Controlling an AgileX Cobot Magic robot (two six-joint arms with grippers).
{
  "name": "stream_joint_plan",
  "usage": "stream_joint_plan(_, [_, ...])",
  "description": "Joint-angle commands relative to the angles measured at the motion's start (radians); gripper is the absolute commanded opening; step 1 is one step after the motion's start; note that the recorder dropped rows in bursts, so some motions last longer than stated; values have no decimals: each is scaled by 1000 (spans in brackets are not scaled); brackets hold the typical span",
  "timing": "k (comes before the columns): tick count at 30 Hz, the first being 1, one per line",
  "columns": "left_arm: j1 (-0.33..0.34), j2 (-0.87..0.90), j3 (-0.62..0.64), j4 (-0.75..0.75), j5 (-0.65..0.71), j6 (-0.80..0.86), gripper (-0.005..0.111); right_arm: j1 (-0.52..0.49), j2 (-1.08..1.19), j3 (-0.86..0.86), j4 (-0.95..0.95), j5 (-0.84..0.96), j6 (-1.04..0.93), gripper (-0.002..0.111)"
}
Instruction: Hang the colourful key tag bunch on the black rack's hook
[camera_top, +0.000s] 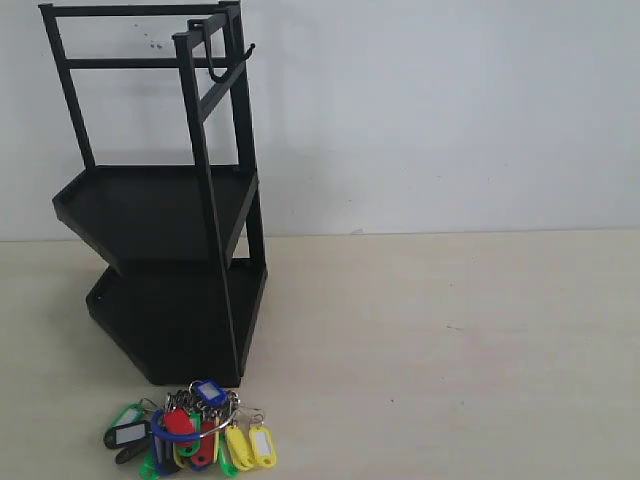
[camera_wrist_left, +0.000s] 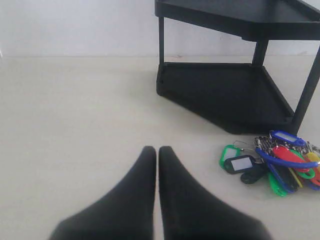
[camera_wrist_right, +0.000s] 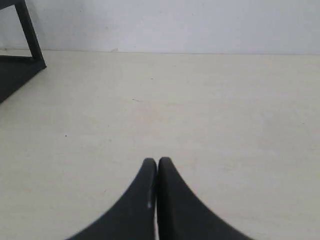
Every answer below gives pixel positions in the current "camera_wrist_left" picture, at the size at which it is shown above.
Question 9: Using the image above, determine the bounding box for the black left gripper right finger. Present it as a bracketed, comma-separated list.
[158, 146, 272, 240]

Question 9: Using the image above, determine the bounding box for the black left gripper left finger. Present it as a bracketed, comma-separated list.
[50, 146, 157, 240]

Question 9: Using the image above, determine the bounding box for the colourful key tag bunch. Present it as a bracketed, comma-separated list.
[219, 130, 320, 197]

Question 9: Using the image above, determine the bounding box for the black two-tier metal rack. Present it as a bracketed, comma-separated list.
[154, 0, 320, 134]

